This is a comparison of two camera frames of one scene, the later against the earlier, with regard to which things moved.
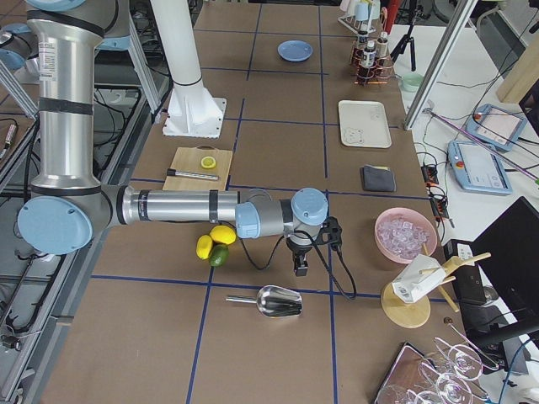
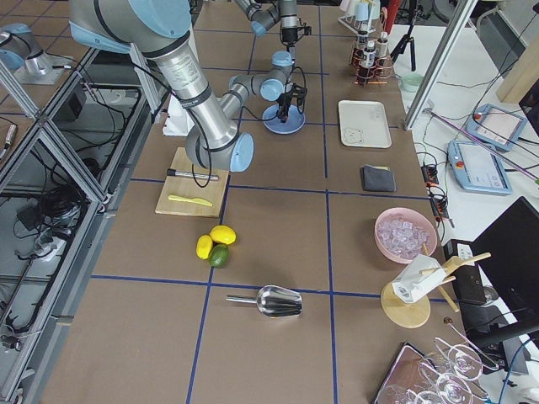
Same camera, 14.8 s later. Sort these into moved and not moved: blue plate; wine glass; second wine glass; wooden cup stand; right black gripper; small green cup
Moved: right black gripper; blue plate
Not moved: second wine glass; small green cup; wooden cup stand; wine glass
